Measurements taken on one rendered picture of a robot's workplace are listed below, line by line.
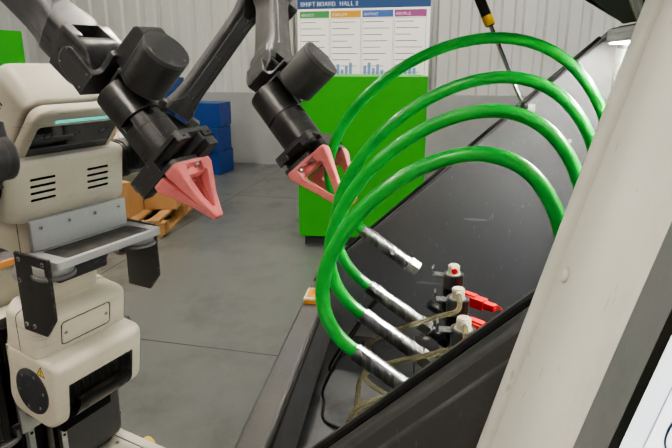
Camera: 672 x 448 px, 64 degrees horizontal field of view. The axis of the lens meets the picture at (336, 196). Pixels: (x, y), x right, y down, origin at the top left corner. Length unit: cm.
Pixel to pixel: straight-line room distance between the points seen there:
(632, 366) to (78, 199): 111
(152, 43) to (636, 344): 56
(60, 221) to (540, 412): 100
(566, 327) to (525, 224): 76
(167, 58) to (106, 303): 79
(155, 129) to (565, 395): 52
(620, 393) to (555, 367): 8
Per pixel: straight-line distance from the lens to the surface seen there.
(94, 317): 132
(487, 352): 42
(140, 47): 66
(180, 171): 64
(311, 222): 416
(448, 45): 71
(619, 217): 30
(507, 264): 111
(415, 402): 44
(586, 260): 33
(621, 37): 97
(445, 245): 108
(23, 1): 82
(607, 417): 26
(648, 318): 25
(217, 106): 693
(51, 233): 117
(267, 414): 75
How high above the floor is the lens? 139
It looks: 14 degrees down
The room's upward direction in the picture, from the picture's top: straight up
